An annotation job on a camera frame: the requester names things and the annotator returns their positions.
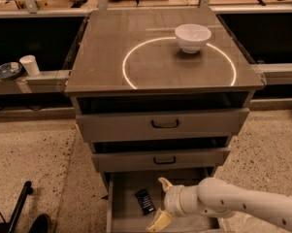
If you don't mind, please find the dark round plate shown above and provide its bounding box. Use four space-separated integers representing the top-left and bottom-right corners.
0 62 22 81

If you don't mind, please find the middle grey drawer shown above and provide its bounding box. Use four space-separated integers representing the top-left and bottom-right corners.
92 148 231 173

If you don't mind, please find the white paper cup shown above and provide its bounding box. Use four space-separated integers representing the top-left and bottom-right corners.
19 55 40 76

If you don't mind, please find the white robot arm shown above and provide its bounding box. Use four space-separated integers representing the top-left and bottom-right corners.
146 178 292 233

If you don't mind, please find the bottom grey drawer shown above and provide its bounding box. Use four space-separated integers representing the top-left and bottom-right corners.
106 168 225 233

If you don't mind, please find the white ceramic bowl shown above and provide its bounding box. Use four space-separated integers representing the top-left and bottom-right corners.
175 24 211 53

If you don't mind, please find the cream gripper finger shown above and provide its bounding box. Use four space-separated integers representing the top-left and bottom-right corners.
146 209 174 232
158 177 173 192

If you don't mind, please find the top grey drawer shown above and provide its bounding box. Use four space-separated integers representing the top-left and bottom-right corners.
77 109 249 143

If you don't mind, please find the black middle drawer handle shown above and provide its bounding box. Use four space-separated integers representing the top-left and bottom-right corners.
153 156 177 165

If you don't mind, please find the black top drawer handle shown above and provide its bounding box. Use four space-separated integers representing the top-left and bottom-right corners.
150 119 179 129

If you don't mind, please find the grey drawer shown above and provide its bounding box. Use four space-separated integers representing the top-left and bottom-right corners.
77 109 249 143
92 148 231 173
106 168 225 233

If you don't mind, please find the black stand leg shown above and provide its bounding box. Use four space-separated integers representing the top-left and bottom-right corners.
6 181 33 233

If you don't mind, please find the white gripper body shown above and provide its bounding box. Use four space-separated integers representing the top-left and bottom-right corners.
164 185 199 217

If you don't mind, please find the black round base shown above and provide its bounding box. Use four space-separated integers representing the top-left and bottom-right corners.
28 214 51 233

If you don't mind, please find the grey drawer cabinet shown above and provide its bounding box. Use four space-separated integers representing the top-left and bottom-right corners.
64 7 266 233

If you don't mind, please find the black drawer handle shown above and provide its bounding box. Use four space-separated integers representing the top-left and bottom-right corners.
153 156 177 165
150 119 179 129

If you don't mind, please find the dark rxbar blueberry bar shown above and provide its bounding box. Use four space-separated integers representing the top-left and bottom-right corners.
135 189 155 216

